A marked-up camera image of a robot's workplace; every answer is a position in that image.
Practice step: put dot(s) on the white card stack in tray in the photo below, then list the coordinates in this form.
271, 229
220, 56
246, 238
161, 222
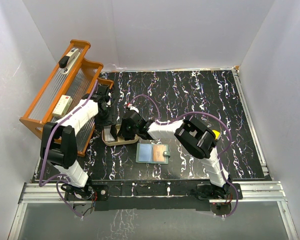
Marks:
108, 136

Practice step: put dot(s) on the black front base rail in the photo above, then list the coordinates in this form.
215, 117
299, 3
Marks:
173, 194

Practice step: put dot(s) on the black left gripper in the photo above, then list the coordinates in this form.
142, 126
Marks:
109, 121

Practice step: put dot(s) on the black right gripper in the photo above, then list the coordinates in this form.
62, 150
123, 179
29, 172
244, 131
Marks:
124, 133

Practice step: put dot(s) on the yellow eraser block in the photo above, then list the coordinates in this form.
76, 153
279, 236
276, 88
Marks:
217, 134

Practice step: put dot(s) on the white small cardboard box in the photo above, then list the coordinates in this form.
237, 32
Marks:
62, 106

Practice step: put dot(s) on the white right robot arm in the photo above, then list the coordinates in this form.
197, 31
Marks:
199, 141

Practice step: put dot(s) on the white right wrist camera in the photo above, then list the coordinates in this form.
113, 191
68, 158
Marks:
130, 107

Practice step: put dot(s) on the mint green card holder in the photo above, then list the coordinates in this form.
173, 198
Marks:
144, 154

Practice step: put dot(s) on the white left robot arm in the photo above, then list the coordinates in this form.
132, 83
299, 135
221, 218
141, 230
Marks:
59, 139

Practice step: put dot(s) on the black and white stapler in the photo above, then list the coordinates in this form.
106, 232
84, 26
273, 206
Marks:
67, 62

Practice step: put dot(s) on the orange wooden shelf rack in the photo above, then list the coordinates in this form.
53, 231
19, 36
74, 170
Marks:
79, 81

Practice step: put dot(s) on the tan oval wooden tray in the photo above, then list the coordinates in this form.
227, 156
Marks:
120, 140

